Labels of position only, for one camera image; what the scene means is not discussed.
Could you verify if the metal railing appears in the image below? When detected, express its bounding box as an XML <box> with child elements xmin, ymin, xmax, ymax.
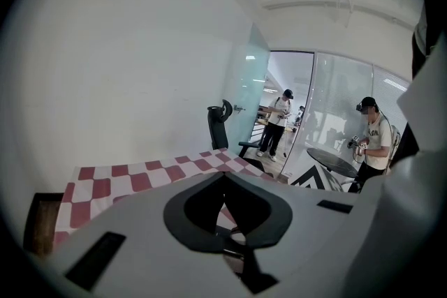
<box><xmin>250</xmin><ymin>121</ymin><xmax>267</xmax><ymax>143</ymax></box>

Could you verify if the black office chair with headrest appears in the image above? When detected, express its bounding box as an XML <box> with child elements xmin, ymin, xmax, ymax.
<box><xmin>206</xmin><ymin>98</ymin><xmax>267</xmax><ymax>172</ymax></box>

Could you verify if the frosted glass door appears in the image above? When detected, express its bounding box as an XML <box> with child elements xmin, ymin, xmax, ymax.
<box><xmin>226</xmin><ymin>22</ymin><xmax>272</xmax><ymax>151</ymax></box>

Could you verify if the round black marble table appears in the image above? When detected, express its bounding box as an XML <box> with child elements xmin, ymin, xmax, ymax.
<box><xmin>306</xmin><ymin>147</ymin><xmax>361</xmax><ymax>186</ymax></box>

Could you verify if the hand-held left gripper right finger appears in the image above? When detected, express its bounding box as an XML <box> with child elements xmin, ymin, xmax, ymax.
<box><xmin>225</xmin><ymin>171</ymin><xmax>374</xmax><ymax>298</ymax></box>

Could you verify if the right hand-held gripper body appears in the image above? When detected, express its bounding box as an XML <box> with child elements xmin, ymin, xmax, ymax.
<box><xmin>290</xmin><ymin>165</ymin><xmax>362</xmax><ymax>195</ymax></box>

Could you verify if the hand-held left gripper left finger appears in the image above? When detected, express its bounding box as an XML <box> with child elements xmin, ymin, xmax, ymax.
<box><xmin>31</xmin><ymin>171</ymin><xmax>252</xmax><ymax>298</ymax></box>

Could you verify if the red white checkered tablecloth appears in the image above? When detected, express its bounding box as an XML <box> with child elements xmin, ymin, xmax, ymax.
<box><xmin>52</xmin><ymin>147</ymin><xmax>277</xmax><ymax>251</ymax></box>

